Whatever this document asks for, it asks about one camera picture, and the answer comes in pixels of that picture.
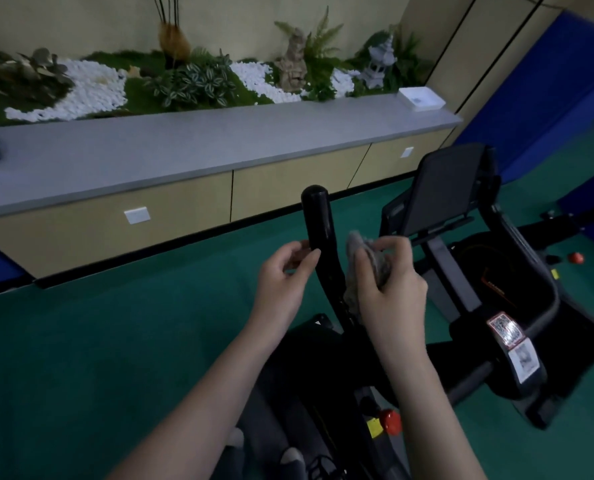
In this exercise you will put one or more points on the person's left hand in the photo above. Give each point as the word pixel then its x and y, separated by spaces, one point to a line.
pixel 277 289

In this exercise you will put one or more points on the person's right hand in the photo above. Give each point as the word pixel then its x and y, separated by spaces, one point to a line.
pixel 394 304

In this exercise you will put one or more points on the person's left thumb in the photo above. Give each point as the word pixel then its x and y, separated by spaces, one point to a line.
pixel 306 264

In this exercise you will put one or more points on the person's right thumb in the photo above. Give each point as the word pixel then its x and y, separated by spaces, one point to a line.
pixel 364 269

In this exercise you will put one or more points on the grey cleaning cloth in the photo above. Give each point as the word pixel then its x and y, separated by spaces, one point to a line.
pixel 374 264

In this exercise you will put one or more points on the person's right forearm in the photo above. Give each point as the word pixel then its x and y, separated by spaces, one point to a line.
pixel 427 419

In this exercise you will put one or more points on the person's left forearm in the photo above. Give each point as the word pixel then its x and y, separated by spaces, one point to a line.
pixel 202 414

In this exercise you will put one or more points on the black exercise bike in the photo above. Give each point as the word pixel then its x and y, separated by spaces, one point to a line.
pixel 322 219

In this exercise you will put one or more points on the black bike console screen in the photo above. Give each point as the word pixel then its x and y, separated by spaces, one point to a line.
pixel 442 189

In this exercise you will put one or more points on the white cabinet door label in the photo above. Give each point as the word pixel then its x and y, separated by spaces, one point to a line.
pixel 407 152
pixel 136 215

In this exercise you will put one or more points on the white code sticker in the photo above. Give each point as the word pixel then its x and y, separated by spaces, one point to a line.
pixel 506 328

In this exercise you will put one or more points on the large red bike knob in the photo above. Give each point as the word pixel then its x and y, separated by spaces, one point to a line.
pixel 390 422

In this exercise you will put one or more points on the person's dark trousers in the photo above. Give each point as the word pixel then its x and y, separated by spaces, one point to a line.
pixel 267 424

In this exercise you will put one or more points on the long cabinet with grey top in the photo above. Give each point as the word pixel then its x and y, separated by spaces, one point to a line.
pixel 176 159

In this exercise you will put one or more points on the white flat box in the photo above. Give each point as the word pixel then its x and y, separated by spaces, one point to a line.
pixel 421 98

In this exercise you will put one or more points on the white picture sticker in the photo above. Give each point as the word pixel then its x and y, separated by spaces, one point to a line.
pixel 524 359

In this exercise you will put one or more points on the patch of white pebbles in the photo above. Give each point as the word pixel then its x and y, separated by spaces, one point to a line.
pixel 264 82
pixel 86 89
pixel 343 83

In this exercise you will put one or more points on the grey shoe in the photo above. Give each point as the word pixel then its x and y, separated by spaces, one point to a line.
pixel 235 438
pixel 292 460

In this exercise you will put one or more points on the brown stone statue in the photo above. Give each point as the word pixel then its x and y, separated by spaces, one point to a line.
pixel 292 62

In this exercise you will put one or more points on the grey stone lantern ornament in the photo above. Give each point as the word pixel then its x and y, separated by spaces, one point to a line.
pixel 377 64

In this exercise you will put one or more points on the variegated leaf plant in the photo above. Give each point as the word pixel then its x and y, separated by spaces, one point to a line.
pixel 197 84

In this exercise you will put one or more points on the small red bike knob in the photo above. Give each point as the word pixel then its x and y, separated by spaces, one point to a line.
pixel 575 257

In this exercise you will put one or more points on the green fern plant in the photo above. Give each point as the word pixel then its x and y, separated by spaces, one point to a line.
pixel 322 34

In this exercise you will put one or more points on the green moss bed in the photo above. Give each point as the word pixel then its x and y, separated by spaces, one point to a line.
pixel 141 94

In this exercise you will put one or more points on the dried brown branch plant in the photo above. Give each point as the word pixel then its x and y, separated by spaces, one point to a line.
pixel 21 77

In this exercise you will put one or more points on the large blue wall pad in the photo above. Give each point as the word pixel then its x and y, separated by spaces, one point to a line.
pixel 542 94

